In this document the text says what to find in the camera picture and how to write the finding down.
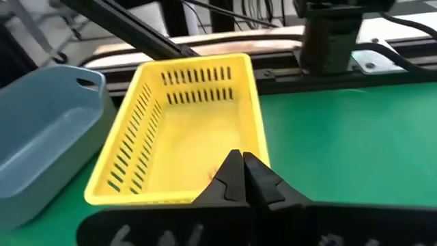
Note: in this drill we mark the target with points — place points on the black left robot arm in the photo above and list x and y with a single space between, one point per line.
327 41

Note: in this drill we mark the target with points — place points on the silver metal bracket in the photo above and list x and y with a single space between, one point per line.
375 63

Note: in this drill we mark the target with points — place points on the black aluminium table frame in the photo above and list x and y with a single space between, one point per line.
280 80

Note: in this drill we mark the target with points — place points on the blue-grey plastic tray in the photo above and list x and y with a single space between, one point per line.
44 136

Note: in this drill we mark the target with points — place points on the green table mat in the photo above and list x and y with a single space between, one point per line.
341 143

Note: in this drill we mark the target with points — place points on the black diagonal frame strut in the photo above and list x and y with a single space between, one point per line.
136 30

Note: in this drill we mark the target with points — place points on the grey metal leg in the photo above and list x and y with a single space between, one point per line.
34 29

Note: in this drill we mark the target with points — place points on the yellow slotted plastic basket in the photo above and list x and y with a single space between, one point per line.
191 136

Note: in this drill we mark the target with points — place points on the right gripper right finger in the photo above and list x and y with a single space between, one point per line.
324 225

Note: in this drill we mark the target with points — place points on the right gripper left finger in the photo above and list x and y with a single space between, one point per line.
170 225

